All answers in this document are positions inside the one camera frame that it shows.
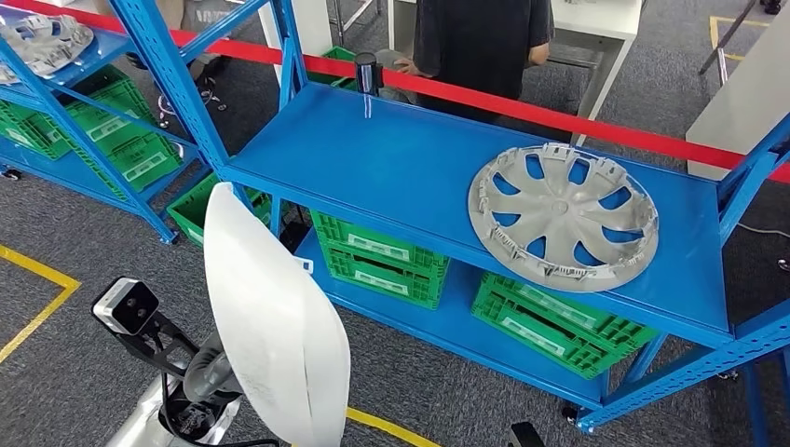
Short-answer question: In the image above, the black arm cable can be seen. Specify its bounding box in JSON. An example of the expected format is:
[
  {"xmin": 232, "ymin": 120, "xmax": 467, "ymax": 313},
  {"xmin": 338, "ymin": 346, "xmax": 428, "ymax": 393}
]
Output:
[{"xmin": 157, "ymin": 370, "xmax": 282, "ymax": 447}]

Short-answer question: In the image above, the black office chair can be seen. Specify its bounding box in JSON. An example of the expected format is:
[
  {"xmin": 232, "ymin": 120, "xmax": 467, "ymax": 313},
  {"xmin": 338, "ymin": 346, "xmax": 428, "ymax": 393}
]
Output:
[{"xmin": 126, "ymin": 52, "xmax": 229, "ymax": 129}]

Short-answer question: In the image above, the yellow floor tape square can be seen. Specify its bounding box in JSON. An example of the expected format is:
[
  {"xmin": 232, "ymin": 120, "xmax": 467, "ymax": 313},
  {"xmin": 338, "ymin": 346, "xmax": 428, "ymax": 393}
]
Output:
[
  {"xmin": 345, "ymin": 407, "xmax": 443, "ymax": 447},
  {"xmin": 0, "ymin": 245, "xmax": 83, "ymax": 365}
]

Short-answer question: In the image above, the black robot body part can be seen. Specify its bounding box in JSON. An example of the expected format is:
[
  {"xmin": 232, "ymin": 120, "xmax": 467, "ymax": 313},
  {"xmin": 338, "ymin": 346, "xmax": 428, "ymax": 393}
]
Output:
[{"xmin": 508, "ymin": 422, "xmax": 546, "ymax": 447}]

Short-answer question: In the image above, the open green plastic crate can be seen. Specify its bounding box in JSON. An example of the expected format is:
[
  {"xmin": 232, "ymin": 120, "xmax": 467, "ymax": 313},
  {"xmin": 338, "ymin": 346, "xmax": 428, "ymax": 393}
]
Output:
[
  {"xmin": 166, "ymin": 172, "xmax": 274, "ymax": 250},
  {"xmin": 306, "ymin": 46, "xmax": 373, "ymax": 94}
]

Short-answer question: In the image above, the white plastic car part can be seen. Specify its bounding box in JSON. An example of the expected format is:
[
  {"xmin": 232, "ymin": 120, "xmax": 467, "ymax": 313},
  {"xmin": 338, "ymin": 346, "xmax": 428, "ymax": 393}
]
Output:
[{"xmin": 203, "ymin": 182, "xmax": 352, "ymax": 447}]

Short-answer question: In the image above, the red barrier belt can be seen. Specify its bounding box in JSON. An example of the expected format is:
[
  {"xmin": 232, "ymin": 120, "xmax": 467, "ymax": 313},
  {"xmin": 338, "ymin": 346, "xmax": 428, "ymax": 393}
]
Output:
[{"xmin": 0, "ymin": 0, "xmax": 790, "ymax": 185}]

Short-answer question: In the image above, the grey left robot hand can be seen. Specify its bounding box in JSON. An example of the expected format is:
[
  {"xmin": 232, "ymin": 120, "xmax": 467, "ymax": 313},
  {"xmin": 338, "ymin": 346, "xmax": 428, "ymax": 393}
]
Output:
[{"xmin": 183, "ymin": 332, "xmax": 245, "ymax": 405}]

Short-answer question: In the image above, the black wifi router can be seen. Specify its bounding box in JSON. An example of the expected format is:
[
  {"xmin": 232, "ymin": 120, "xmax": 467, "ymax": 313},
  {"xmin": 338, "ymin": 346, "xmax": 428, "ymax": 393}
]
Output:
[{"xmin": 279, "ymin": 206, "xmax": 313, "ymax": 255}]

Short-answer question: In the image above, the steel table frame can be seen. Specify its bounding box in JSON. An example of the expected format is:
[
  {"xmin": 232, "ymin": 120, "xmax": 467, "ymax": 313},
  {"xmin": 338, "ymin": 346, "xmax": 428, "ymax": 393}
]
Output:
[{"xmin": 699, "ymin": 0, "xmax": 759, "ymax": 88}]

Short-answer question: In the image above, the person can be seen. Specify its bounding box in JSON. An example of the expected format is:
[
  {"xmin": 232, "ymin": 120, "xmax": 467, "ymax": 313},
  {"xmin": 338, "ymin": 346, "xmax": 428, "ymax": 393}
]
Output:
[
  {"xmin": 394, "ymin": 0, "xmax": 555, "ymax": 125},
  {"xmin": 126, "ymin": 0, "xmax": 236, "ymax": 83}
]

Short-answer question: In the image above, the white floor cable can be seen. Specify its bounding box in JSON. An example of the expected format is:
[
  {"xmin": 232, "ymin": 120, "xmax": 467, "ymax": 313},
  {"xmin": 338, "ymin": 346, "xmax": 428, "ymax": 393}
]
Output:
[{"xmin": 737, "ymin": 222, "xmax": 790, "ymax": 238}]

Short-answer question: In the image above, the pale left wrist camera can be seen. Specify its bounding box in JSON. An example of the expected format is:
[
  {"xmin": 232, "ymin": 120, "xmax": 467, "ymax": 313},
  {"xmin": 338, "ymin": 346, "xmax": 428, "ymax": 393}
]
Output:
[{"xmin": 90, "ymin": 278, "xmax": 200, "ymax": 383}]

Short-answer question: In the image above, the silver wheel hubcap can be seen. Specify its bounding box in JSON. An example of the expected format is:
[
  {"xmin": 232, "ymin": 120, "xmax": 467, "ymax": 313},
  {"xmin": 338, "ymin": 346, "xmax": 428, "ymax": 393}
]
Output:
[
  {"xmin": 0, "ymin": 13, "xmax": 96, "ymax": 86},
  {"xmin": 467, "ymin": 142, "xmax": 661, "ymax": 294}
]

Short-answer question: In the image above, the white desk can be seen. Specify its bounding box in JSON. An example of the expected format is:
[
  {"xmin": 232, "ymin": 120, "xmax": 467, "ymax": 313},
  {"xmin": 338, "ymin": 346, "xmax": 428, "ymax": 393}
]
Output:
[
  {"xmin": 259, "ymin": 0, "xmax": 334, "ymax": 85},
  {"xmin": 388, "ymin": 0, "xmax": 643, "ymax": 149},
  {"xmin": 686, "ymin": 0, "xmax": 790, "ymax": 182}
]

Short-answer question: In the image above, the black barrier post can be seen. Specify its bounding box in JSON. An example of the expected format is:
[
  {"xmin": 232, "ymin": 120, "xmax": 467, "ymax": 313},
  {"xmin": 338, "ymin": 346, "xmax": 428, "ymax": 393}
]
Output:
[{"xmin": 353, "ymin": 52, "xmax": 385, "ymax": 99}]

